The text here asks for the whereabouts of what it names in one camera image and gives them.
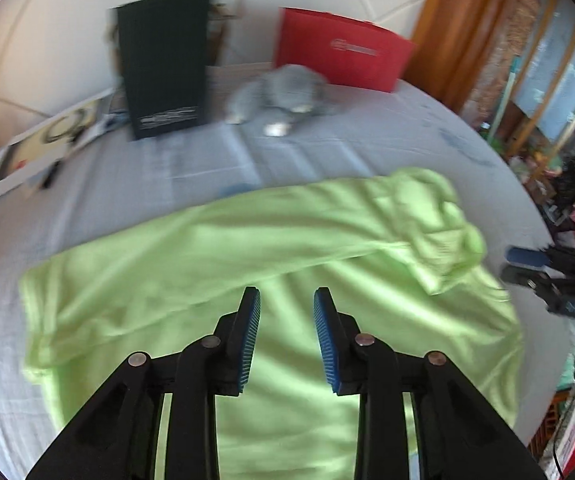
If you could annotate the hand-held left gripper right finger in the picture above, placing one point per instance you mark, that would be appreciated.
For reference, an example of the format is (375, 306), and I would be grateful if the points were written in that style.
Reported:
(325, 340)

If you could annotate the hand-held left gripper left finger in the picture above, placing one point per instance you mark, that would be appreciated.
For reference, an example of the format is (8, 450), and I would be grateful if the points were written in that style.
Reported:
(250, 340)

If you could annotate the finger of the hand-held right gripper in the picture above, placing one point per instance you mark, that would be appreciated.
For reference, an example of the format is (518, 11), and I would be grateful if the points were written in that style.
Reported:
(527, 257)
(530, 282)

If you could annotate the light green t-shirt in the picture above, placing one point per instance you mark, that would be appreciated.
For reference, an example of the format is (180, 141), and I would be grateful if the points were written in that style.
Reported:
(267, 240)

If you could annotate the pale green pole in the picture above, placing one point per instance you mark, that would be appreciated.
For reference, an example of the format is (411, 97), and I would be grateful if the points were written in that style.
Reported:
(507, 90)

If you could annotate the wooden headboard panel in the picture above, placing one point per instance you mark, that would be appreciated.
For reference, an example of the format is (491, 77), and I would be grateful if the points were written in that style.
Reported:
(457, 25)

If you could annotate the grey plush rabbit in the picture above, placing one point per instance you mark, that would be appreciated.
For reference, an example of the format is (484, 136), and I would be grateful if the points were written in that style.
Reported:
(282, 87)

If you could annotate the small blue cloth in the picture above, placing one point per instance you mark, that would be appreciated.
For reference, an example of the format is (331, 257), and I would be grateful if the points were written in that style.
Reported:
(112, 121)

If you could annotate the black marker pen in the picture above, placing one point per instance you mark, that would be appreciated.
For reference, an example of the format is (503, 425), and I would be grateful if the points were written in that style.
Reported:
(50, 175)

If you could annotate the black cardboard box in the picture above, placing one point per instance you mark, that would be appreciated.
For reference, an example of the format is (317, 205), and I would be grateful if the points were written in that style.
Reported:
(167, 70)

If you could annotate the red paper bag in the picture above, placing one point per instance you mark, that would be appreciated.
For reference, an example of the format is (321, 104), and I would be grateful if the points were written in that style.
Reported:
(317, 50)

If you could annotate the printed poster sheet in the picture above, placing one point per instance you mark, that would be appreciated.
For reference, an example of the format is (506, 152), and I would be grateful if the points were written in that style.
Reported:
(32, 145)

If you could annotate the white padded headboard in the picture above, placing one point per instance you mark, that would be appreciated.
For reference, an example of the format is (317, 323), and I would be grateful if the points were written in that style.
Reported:
(42, 35)

